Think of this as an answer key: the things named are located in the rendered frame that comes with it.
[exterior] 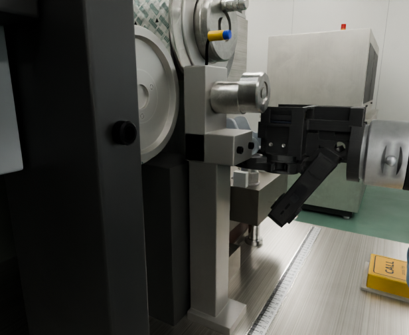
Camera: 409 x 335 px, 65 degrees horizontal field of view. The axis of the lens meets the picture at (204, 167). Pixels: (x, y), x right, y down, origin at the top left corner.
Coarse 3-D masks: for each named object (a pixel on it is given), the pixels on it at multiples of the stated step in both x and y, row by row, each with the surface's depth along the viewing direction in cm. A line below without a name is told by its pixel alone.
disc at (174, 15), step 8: (176, 0) 31; (176, 8) 31; (176, 16) 31; (176, 24) 32; (176, 32) 32; (176, 40) 32; (176, 48) 32; (184, 48) 33; (176, 56) 33; (184, 56) 33; (232, 56) 43; (184, 64) 33
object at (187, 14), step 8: (184, 0) 32; (192, 0) 33; (184, 8) 32; (192, 8) 33; (184, 16) 32; (192, 16) 33; (184, 24) 32; (192, 24) 33; (184, 32) 32; (192, 32) 34; (184, 40) 33; (192, 40) 34; (192, 48) 34; (192, 56) 34; (200, 56) 36; (176, 64) 36; (192, 64) 35; (200, 64) 36; (208, 64) 37; (216, 64) 39; (224, 64) 41
